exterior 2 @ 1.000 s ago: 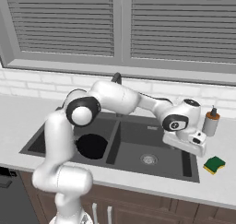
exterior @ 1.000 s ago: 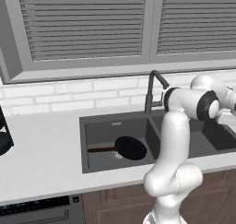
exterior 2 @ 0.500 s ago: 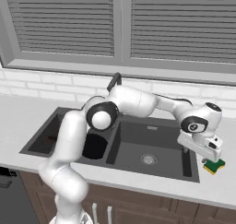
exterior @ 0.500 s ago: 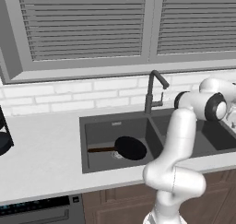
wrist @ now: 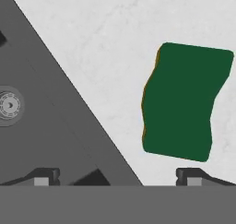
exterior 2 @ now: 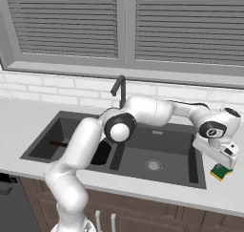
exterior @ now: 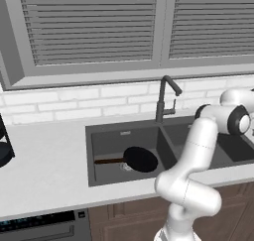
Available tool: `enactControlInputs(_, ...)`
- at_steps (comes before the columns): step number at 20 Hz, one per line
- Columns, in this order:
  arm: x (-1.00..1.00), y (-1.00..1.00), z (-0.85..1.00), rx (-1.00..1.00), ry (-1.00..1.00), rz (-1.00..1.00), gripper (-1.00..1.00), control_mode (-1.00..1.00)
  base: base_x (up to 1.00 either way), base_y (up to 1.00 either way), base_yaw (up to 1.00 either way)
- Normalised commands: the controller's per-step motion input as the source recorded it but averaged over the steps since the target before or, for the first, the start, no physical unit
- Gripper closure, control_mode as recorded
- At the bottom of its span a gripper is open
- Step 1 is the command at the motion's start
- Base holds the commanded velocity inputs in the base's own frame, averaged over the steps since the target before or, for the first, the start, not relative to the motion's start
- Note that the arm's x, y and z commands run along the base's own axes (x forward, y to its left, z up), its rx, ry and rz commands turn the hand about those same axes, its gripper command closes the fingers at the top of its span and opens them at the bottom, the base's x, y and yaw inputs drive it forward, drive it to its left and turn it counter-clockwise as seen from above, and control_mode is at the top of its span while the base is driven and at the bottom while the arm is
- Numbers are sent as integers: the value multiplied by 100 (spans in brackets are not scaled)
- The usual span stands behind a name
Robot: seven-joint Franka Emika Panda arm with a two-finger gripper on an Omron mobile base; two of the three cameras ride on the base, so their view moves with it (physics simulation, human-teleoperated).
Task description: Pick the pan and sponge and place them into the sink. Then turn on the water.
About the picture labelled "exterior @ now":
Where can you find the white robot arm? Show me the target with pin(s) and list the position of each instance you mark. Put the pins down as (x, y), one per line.
(195, 159)

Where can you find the dark grey double sink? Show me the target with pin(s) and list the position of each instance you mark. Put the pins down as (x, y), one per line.
(109, 145)

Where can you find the black frying pan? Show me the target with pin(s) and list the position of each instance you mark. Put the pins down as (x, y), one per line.
(140, 159)

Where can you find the dark grey tap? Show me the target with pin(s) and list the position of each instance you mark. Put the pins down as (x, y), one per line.
(162, 102)

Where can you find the grey window with blinds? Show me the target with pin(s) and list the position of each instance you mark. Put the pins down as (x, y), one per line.
(99, 30)

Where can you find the brown wooden cupboard door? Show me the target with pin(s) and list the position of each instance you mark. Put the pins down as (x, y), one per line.
(236, 215)
(129, 223)

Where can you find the black round appliance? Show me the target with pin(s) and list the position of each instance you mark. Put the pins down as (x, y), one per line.
(4, 149)

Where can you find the grey dishwasher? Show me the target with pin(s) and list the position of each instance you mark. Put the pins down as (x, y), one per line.
(43, 226)

